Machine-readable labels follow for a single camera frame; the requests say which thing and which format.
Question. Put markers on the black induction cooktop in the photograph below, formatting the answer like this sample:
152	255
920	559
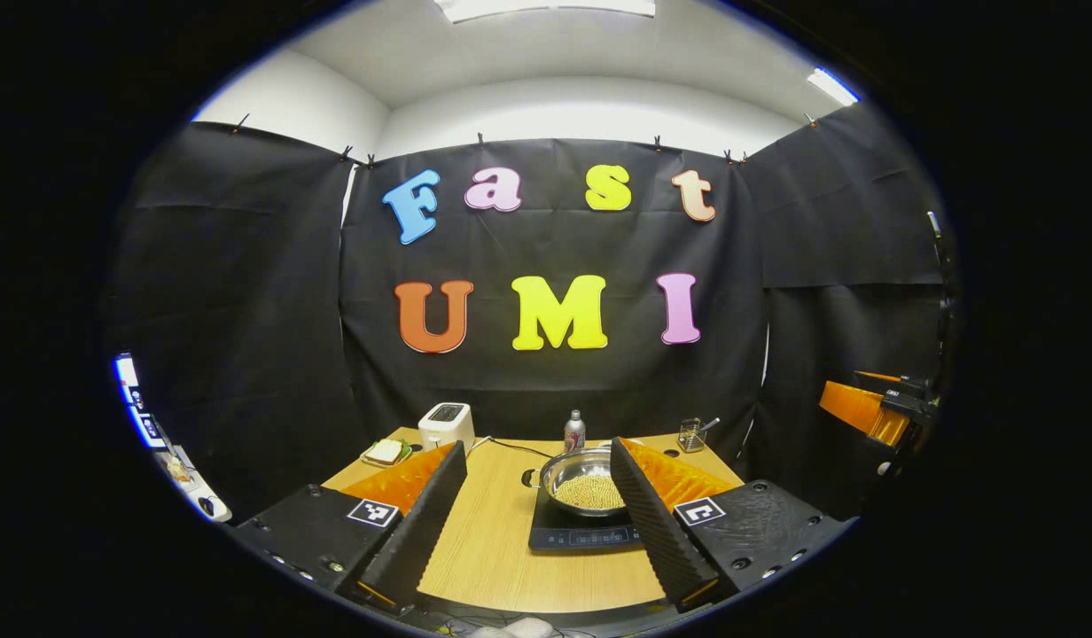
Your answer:
581	536

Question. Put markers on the metal spoon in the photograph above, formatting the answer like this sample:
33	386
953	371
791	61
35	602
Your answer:
713	424

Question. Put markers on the computer screen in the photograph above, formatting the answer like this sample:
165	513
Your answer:
136	399

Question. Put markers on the sandwich with lettuce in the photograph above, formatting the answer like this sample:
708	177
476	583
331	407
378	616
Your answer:
385	451

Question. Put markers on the white side desk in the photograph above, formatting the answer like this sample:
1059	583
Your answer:
191	487

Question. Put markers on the pile of yellow soybeans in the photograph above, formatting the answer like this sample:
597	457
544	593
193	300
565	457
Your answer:
590	492

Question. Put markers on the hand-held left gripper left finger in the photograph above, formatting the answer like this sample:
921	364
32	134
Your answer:
426	523

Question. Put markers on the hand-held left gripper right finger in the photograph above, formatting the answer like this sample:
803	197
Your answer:
657	523

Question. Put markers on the ceiling light panel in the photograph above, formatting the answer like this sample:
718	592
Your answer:
546	7
832	86

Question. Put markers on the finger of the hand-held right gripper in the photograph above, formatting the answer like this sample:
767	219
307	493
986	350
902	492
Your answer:
856	408
909	390

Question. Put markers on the pale green plate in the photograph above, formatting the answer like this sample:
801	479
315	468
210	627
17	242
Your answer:
406	455

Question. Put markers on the stainless steel pot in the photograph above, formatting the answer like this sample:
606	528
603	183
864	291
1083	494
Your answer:
568	468

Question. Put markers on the white toaster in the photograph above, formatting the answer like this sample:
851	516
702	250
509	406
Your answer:
444	430

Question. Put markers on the silver drink bottle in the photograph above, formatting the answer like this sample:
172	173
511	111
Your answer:
574	434

